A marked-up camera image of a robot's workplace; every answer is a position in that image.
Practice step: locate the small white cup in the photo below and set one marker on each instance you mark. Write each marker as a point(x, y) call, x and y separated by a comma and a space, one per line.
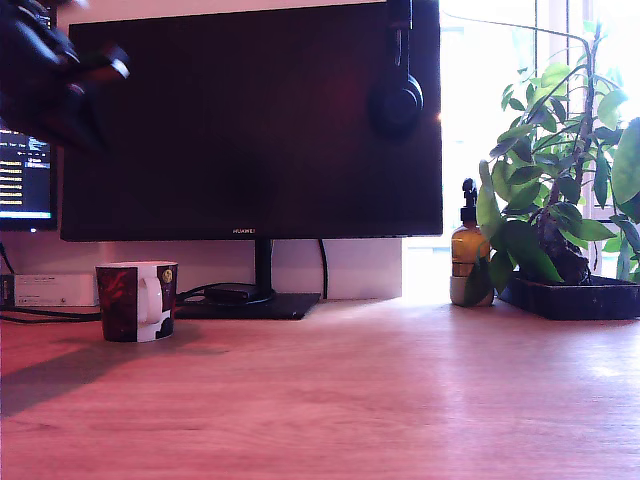
point(457, 292)

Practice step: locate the monitor showing text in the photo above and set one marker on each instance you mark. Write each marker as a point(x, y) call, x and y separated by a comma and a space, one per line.
point(25, 190)

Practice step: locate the large black monitor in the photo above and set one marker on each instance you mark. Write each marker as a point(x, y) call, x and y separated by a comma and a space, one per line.
point(250, 125)

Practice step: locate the white flat device box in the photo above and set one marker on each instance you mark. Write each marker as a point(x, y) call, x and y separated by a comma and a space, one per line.
point(50, 292)

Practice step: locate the small black hub box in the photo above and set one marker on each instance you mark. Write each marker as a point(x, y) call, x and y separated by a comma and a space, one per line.
point(225, 293)

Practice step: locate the black monitor stand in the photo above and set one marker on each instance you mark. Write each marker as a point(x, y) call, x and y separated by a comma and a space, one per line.
point(262, 270)

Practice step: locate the black headphones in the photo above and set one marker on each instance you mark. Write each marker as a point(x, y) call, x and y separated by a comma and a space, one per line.
point(400, 100)

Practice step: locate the amber pump bottle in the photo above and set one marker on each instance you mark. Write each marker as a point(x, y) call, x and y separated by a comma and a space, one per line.
point(467, 247)

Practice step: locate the green potted plant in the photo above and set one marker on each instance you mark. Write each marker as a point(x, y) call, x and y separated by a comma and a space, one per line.
point(530, 245)

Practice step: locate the black plant tray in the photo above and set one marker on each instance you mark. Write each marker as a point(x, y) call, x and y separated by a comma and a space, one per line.
point(575, 300)

